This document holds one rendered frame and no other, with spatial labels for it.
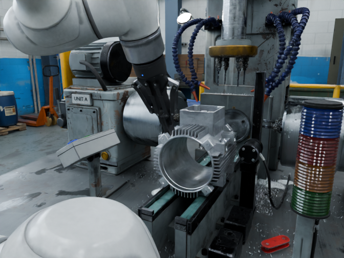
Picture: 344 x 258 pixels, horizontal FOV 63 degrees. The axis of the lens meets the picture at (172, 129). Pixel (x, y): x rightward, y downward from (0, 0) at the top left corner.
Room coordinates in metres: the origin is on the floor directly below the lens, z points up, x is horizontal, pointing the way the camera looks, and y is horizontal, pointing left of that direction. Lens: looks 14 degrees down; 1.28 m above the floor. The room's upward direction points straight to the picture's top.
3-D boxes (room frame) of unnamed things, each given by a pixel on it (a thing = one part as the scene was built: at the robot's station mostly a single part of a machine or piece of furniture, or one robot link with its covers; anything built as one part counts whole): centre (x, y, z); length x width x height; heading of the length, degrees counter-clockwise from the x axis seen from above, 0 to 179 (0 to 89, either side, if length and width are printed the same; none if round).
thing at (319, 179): (0.44, -0.24, 1.10); 0.06 x 0.06 x 0.04
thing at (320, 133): (0.44, -0.24, 1.19); 0.06 x 0.06 x 0.04
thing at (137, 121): (1.21, 0.11, 1.04); 0.37 x 0.25 x 0.25; 64
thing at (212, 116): (0.82, -0.09, 1.11); 0.12 x 0.11 x 0.07; 155
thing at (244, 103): (1.20, -0.28, 0.97); 0.30 x 0.11 x 0.34; 64
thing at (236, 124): (1.14, -0.25, 1.01); 0.15 x 0.02 x 0.15; 64
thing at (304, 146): (0.44, -0.24, 1.14); 0.06 x 0.06 x 0.04
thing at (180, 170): (0.78, -0.08, 1.01); 0.20 x 0.19 x 0.19; 155
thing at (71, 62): (1.31, 0.37, 1.16); 0.33 x 0.26 x 0.42; 64
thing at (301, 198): (0.44, -0.24, 1.05); 0.06 x 0.06 x 0.04
